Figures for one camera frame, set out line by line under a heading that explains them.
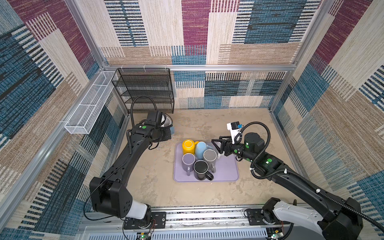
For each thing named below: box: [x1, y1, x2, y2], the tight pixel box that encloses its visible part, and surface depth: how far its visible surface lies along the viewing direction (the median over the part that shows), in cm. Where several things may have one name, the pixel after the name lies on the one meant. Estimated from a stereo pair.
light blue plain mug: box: [195, 141, 212, 160], surface depth 91 cm
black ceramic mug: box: [193, 159, 214, 181], surface depth 83 cm
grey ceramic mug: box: [203, 149, 217, 173], surface depth 84 cm
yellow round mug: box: [182, 139, 199, 155], surface depth 91 cm
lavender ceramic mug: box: [181, 153, 196, 176], surface depth 85 cm
